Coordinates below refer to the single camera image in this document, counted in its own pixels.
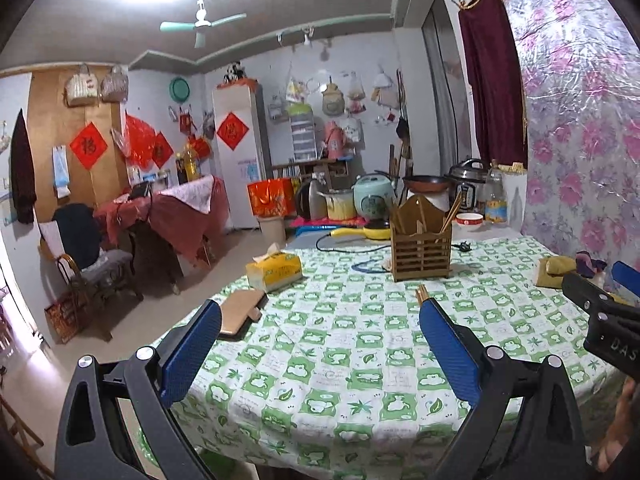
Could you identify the yellow tissue pack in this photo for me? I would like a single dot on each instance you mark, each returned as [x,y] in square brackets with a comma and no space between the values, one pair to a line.
[275,272]

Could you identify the black silver pressure cooker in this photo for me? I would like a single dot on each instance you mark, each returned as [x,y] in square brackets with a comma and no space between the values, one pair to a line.
[467,180]

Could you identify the woven handbag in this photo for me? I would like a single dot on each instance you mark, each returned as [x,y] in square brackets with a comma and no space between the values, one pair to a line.
[115,85]
[81,87]

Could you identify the yellow fringed cloth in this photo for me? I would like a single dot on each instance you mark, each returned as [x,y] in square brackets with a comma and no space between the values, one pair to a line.
[512,167]

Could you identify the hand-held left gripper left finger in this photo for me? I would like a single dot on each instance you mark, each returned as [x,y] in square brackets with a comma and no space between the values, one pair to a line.
[190,355]

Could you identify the beige knitted cloth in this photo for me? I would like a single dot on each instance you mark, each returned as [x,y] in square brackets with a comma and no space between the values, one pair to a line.
[388,263]

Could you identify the yellow cooking oil bottle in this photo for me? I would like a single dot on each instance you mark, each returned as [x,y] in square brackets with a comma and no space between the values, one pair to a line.
[192,162]

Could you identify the brown frying pan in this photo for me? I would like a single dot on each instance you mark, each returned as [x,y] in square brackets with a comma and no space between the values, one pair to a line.
[425,183]

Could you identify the metal chair with cushion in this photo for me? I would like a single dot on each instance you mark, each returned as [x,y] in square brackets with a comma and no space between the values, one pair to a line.
[107,265]

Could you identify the mint green rice cooker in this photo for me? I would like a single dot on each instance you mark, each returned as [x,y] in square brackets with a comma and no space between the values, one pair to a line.
[372,200]

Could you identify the pink thermos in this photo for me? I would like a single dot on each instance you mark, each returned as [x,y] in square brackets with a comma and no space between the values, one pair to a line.
[334,140]

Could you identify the red hanging ornament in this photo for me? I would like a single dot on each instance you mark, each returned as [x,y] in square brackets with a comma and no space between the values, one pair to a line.
[185,122]

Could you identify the hanging clear plastic bag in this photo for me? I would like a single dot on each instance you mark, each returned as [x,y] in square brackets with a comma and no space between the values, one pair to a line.
[296,92]
[355,95]

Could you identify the hanging white plastic bag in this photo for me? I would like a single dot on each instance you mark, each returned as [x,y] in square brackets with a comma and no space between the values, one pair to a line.
[384,92]

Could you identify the pink mat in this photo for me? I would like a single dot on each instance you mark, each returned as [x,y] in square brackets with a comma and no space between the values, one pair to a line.
[320,222]

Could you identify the blue band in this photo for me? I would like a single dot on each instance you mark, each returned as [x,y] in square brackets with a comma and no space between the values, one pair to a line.
[367,269]

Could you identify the plastic drawer unit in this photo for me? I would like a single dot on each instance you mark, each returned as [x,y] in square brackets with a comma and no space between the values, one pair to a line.
[302,135]

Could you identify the floral plastic-wrapped mattress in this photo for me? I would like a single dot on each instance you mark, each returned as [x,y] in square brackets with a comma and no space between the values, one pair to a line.
[575,110]

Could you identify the red gift bag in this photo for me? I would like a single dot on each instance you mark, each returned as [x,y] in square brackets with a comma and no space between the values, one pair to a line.
[270,197]

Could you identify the dark sauce bottle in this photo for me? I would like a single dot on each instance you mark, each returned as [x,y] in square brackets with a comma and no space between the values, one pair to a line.
[181,170]

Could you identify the white printed bag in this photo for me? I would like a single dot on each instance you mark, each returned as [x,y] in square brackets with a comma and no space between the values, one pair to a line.
[353,130]

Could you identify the yellow electric frying pan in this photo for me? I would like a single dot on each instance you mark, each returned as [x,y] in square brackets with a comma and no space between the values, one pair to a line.
[365,233]

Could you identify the red cloth covered table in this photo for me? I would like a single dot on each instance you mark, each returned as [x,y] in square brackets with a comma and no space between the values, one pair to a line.
[170,230]

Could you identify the teal round basin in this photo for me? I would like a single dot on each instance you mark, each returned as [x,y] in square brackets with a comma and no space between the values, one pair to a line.
[180,89]

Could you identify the bundle of wooden chopsticks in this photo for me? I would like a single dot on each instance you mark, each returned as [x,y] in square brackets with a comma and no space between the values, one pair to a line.
[452,212]

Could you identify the olive yellow mitten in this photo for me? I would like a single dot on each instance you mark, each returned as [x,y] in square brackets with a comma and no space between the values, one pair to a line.
[557,272]

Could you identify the panda plush toy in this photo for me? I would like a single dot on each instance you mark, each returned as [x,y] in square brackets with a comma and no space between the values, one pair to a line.
[234,72]

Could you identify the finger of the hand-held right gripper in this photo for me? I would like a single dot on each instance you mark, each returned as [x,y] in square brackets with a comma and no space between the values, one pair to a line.
[629,282]
[582,292]

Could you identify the hanging beige cloth holder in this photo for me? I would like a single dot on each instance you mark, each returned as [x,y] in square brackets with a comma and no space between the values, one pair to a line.
[332,97]

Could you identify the clear plastic oil bottle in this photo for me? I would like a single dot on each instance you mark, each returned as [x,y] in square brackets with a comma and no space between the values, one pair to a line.
[496,200]

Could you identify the white floral cloth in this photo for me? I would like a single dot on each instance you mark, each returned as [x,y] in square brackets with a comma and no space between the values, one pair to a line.
[190,192]

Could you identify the yellow pot with steel lid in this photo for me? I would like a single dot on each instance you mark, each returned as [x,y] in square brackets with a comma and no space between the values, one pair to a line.
[340,207]

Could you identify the maroon curtain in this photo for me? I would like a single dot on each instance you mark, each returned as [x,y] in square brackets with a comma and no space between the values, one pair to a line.
[492,85]

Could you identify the wooden chopstick holder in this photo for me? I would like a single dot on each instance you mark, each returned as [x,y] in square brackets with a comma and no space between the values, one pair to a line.
[420,260]

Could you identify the dark garment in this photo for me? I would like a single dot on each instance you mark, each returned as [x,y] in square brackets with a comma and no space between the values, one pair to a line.
[77,235]

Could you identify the white refrigerator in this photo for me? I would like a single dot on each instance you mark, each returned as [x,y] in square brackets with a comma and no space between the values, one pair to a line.
[235,185]

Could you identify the red hanging bag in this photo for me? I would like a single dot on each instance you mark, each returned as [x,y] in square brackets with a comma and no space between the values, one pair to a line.
[200,146]

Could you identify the blue white towel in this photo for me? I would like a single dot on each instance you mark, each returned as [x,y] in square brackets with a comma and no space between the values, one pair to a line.
[61,172]

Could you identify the wooden shelf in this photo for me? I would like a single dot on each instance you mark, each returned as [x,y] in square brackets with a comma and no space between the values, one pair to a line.
[310,164]

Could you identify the steel electric kettle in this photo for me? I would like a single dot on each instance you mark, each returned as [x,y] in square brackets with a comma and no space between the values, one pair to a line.
[310,202]

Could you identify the red diamond paper decoration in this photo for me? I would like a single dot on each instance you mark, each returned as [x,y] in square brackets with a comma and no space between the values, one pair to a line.
[162,150]
[232,131]
[89,145]

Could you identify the person's right hand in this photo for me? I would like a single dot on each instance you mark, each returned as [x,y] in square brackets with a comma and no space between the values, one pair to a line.
[620,435]

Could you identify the white waste bin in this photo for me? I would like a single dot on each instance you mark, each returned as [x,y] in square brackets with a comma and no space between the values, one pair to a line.
[272,230]

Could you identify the purple cloth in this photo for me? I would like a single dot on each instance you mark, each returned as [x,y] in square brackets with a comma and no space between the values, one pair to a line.
[587,262]

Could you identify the teal ceiling fan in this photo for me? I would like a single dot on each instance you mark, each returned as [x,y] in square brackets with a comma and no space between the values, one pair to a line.
[202,22]

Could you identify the wooden boards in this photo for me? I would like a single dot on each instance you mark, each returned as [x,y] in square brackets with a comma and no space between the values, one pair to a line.
[400,160]

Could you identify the red plastic bag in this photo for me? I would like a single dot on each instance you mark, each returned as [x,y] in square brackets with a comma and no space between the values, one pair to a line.
[137,137]

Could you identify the red and white bowl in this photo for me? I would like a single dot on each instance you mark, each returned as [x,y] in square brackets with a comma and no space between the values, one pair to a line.
[470,221]

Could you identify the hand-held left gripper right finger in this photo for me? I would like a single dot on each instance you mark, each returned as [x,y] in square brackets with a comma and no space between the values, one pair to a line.
[450,355]

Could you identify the dark hanging coat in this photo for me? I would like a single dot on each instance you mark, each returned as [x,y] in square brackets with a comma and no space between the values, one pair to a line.
[22,170]

